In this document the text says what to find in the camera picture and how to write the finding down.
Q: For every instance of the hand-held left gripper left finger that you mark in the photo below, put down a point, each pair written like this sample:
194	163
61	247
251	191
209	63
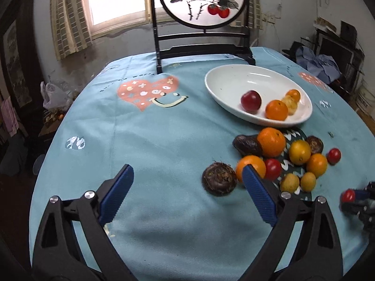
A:
115	193

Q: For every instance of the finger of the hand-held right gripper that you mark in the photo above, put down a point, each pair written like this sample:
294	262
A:
359	194
351	208

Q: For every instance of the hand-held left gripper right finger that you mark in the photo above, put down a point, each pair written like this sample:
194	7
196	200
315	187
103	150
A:
259	191

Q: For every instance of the small red tomato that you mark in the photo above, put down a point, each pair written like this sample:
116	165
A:
348	195
273	169
334	155

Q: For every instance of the medium orange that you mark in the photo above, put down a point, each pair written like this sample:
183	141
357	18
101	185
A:
316	164
255	162
276	110

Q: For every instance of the large dark water chestnut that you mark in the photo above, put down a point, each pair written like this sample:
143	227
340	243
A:
219	178

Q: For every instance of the dark avocado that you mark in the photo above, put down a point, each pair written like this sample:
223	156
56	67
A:
247	145

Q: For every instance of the large orange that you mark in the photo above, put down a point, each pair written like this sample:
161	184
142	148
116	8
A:
271	141

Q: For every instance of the round yellow lemon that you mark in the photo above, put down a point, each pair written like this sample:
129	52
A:
299	151

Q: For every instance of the small dark water chestnut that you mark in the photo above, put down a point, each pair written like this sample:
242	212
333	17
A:
315	145

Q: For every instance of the white oval plate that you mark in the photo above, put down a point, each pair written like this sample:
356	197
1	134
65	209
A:
234	85

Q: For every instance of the small yellow kumquat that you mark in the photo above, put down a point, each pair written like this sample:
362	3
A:
290	182
308	181

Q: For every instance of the blue printed tablecloth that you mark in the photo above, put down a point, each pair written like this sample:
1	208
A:
161	152

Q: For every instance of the red plum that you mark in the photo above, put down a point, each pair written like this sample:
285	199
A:
251	101

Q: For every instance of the small pale yellow loquat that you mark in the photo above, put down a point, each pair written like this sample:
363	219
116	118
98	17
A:
291	105

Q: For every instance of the white bucket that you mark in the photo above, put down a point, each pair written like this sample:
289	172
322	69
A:
366	99

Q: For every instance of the small orange tangerine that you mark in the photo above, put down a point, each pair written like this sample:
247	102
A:
294	94

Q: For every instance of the white plastic bag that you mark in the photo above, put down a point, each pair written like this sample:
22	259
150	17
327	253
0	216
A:
54	95

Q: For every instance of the pink cloth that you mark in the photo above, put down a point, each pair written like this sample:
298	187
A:
8	117

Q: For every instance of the crumpled blue cloth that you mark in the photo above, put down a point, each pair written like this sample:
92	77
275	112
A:
319	63

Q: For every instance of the black monitor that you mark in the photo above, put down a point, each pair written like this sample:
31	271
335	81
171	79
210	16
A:
337	52

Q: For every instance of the black speaker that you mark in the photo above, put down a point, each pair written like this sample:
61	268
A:
348	30

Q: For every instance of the checked beige curtain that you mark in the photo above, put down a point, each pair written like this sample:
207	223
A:
70	20
254	5

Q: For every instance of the dark framed wall picture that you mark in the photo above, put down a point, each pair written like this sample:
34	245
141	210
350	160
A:
14	49

